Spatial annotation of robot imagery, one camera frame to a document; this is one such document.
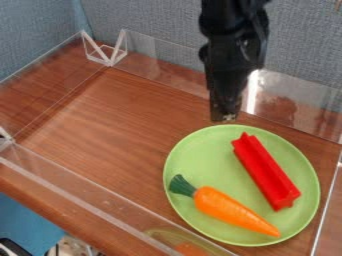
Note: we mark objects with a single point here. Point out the clear acrylic left wall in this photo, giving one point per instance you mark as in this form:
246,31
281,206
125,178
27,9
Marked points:
37,87

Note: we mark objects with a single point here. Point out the clear acrylic wall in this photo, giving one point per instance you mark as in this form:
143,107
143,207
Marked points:
294,102
117,225
37,87

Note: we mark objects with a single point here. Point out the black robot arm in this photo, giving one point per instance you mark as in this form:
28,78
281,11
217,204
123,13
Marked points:
234,11

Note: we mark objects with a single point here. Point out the red plastic block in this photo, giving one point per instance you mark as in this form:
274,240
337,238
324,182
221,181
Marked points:
272,180

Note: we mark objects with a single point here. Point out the green round plate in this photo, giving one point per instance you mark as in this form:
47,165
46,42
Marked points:
205,160

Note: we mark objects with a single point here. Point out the orange toy carrot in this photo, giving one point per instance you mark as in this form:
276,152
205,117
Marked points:
222,207

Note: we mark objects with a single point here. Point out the clear acrylic front wall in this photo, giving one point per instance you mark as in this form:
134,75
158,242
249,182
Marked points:
117,225

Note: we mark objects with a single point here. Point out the clear acrylic corner bracket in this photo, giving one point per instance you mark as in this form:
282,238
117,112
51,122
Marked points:
105,54

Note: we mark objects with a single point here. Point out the clear acrylic back wall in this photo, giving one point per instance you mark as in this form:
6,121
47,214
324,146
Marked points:
294,102

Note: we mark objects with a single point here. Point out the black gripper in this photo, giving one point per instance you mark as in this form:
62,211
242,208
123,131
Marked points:
233,53

